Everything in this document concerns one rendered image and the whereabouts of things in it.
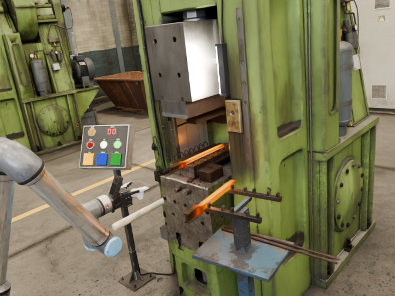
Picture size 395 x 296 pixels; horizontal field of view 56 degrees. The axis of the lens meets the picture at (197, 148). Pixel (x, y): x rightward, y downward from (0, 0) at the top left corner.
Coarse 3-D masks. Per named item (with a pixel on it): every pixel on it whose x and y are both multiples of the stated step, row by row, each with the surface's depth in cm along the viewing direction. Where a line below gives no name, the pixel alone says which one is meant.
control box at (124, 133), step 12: (84, 132) 242; (96, 132) 239; (108, 132) 236; (120, 132) 233; (132, 132) 236; (84, 144) 240; (96, 144) 237; (108, 144) 234; (120, 144) 231; (132, 144) 236; (96, 156) 235; (108, 156) 232; (84, 168) 239; (96, 168) 236; (108, 168) 232; (120, 168) 228
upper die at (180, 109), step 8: (216, 96) 214; (224, 96) 219; (168, 104) 205; (176, 104) 201; (184, 104) 197; (192, 104) 200; (200, 104) 205; (208, 104) 209; (216, 104) 215; (224, 104) 220; (168, 112) 207; (176, 112) 203; (184, 112) 199; (192, 112) 201; (200, 112) 205
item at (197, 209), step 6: (234, 180) 186; (222, 186) 180; (228, 186) 180; (216, 192) 175; (222, 192) 176; (210, 198) 169; (216, 198) 172; (198, 204) 164; (204, 204) 164; (192, 210) 157; (198, 210) 161; (186, 216) 155; (192, 216) 158; (198, 216) 161; (186, 222) 156
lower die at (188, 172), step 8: (216, 144) 242; (200, 152) 230; (224, 152) 226; (176, 160) 224; (200, 160) 215; (216, 160) 221; (184, 168) 212; (192, 168) 208; (200, 168) 212; (184, 176) 215; (192, 176) 210
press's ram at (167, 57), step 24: (168, 24) 187; (192, 24) 185; (216, 24) 198; (168, 48) 192; (192, 48) 187; (168, 72) 198; (192, 72) 189; (216, 72) 203; (168, 96) 203; (192, 96) 192
